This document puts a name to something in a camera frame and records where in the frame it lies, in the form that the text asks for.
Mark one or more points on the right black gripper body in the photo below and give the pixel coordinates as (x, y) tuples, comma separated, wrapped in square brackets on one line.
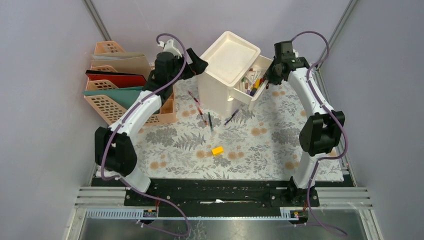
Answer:
[(272, 75)]

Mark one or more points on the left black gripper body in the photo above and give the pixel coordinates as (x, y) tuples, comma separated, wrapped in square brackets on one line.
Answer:
[(192, 69)]

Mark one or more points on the white top drawer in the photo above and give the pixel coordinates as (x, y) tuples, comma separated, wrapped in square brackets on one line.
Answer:
[(239, 95)]

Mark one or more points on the dark red capped marker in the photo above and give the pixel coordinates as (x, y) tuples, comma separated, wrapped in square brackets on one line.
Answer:
[(260, 82)]

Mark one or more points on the yellow capped white marker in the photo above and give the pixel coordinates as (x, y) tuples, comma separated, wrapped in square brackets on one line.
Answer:
[(256, 83)]

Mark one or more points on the beige notebook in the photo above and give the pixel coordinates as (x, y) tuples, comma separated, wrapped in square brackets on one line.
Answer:
[(123, 62)]

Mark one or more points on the white three-drawer cabinet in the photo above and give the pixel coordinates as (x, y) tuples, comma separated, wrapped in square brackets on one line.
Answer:
[(229, 58)]

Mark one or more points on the red ring binder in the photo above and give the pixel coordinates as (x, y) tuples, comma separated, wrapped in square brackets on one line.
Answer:
[(121, 80)]

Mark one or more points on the teal folder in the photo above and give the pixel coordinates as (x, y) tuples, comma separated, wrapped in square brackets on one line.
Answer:
[(135, 99)]

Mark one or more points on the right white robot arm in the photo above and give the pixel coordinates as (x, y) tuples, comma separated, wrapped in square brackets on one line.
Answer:
[(322, 130)]

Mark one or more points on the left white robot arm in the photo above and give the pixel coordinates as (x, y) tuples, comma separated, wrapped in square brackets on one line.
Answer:
[(113, 146)]

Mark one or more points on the blue pen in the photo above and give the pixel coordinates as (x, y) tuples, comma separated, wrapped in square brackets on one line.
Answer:
[(231, 117)]

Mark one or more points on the clear green pen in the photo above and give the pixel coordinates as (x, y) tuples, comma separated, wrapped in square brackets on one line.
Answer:
[(211, 124)]

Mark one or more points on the orange clear pen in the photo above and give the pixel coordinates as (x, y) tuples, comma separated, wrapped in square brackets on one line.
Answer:
[(202, 115)]

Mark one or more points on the peach plastic file organizer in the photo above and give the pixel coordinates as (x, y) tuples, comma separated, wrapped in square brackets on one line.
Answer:
[(108, 109)]

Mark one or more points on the floral table mat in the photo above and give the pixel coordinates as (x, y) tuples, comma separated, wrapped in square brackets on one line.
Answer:
[(262, 144)]

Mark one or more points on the yellow eraser block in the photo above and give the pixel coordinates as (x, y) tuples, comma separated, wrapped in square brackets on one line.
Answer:
[(217, 151)]

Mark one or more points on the aluminium corner frame post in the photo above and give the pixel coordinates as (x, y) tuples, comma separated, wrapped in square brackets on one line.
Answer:
[(97, 20)]

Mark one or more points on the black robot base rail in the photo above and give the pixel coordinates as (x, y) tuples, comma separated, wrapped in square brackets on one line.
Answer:
[(221, 198)]

